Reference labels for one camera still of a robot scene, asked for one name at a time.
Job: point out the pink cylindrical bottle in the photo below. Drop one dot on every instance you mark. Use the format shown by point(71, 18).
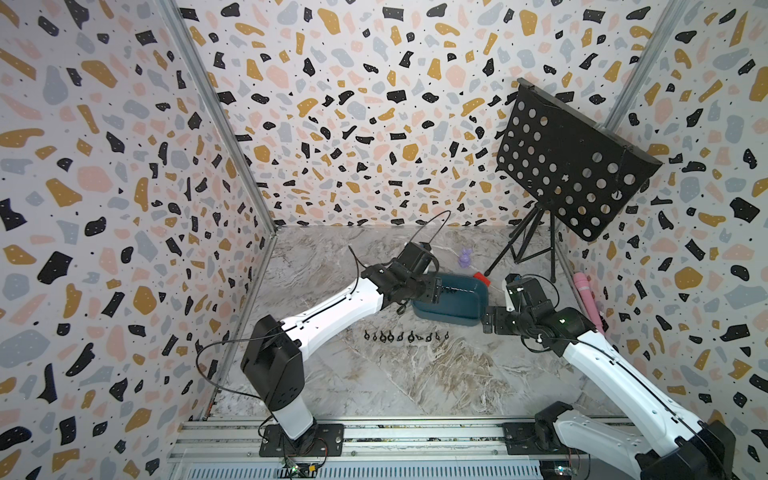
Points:
point(584, 290)

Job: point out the aluminium corner profile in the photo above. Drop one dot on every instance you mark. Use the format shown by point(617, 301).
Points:
point(672, 14)
point(169, 12)

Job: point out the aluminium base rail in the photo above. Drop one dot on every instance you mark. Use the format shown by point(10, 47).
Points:
point(411, 448)

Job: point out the red block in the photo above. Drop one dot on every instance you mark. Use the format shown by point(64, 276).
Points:
point(482, 278)

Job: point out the teal plastic storage box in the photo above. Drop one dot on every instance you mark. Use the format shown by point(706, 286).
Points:
point(465, 310)

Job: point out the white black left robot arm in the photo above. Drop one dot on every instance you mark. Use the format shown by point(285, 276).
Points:
point(273, 361)

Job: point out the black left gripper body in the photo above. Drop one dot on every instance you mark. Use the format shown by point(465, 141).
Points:
point(430, 287)

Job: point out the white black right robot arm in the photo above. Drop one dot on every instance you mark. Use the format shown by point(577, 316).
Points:
point(671, 442)

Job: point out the aluminium corner profile left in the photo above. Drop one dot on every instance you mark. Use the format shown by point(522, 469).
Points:
point(169, 12)

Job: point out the aluminium corner profile right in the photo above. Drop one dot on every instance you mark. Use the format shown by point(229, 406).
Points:
point(672, 14)

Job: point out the purple rabbit figurine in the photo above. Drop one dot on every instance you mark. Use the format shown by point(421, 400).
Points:
point(464, 259)

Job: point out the black music stand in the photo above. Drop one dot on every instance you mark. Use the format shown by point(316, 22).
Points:
point(577, 173)

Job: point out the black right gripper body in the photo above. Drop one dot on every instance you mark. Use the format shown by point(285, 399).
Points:
point(507, 322)

